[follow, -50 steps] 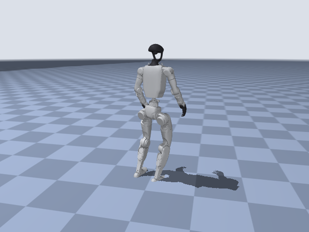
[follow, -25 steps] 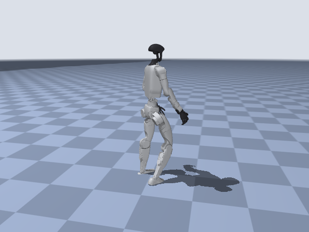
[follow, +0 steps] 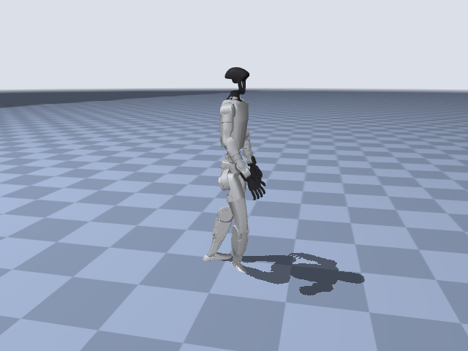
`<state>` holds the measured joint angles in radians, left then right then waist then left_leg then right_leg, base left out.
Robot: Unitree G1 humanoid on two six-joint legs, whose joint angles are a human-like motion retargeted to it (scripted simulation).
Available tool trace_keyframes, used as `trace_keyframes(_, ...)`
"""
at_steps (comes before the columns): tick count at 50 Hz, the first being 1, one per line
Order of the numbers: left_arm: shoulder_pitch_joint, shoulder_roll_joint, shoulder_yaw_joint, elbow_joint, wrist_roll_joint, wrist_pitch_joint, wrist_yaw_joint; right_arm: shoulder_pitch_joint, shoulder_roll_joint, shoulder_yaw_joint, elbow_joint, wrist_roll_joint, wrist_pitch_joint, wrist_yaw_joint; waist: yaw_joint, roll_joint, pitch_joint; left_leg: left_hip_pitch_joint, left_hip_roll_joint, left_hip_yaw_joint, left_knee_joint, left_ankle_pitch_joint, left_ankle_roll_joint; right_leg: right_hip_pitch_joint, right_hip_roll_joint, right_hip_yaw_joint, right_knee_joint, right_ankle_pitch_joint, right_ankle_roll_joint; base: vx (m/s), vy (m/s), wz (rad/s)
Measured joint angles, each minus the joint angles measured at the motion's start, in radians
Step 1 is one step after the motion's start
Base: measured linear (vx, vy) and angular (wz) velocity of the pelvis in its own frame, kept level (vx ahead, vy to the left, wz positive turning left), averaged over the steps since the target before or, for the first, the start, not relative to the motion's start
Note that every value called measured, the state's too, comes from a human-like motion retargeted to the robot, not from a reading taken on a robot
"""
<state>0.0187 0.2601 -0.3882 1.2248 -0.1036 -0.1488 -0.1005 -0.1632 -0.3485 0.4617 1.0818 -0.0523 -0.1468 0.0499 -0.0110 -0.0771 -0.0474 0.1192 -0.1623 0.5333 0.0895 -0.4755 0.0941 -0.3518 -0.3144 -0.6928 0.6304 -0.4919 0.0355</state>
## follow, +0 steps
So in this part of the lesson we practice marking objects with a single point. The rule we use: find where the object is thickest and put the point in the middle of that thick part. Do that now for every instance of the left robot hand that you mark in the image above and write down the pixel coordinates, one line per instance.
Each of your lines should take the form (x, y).
(255, 169)

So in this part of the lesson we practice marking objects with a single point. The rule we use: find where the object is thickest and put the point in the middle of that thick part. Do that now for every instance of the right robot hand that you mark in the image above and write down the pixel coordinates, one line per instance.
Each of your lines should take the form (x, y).
(253, 184)

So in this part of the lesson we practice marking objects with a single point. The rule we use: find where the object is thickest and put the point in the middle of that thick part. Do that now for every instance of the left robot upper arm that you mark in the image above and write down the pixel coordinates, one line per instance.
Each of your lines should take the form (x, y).
(247, 131)

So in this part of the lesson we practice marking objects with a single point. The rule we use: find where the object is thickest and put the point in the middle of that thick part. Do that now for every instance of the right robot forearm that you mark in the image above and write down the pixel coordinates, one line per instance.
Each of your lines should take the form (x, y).
(234, 154)

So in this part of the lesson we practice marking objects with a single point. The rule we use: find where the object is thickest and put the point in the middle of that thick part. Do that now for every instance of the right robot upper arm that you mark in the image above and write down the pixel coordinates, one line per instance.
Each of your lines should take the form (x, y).
(227, 113)

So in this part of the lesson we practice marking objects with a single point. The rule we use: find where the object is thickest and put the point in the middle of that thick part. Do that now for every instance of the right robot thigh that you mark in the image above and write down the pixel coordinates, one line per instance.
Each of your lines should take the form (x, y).
(236, 199)

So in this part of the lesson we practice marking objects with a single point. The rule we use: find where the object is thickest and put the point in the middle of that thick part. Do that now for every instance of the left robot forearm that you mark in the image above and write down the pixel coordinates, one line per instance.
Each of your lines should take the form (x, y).
(247, 151)

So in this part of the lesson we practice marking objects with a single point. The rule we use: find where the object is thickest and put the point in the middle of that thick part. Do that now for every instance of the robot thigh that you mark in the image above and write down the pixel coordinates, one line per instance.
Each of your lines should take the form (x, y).
(225, 213)
(236, 199)

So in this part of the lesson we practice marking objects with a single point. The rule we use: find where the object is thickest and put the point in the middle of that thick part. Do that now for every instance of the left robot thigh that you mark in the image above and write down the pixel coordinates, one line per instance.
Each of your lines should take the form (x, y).
(225, 213)

